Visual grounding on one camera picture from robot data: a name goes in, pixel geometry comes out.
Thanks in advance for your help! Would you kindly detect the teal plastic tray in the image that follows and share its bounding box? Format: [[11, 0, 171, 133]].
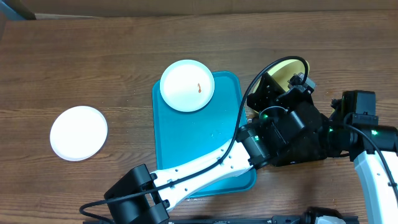
[[151, 71, 257, 198]]

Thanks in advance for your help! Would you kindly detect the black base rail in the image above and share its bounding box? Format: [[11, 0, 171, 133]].
[[83, 207, 360, 224]]

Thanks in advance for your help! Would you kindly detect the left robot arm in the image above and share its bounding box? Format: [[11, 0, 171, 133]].
[[104, 72, 320, 223]]

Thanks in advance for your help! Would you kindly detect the light blue plate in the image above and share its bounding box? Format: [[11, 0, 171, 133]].
[[160, 59, 215, 113]]

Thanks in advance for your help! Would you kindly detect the white pink plate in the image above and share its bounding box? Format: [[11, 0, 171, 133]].
[[50, 106, 108, 161]]

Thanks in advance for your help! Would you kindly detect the black plastic tray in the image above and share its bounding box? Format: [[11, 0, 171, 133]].
[[252, 93, 327, 168]]

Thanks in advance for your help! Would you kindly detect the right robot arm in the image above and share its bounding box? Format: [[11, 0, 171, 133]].
[[287, 90, 397, 223]]

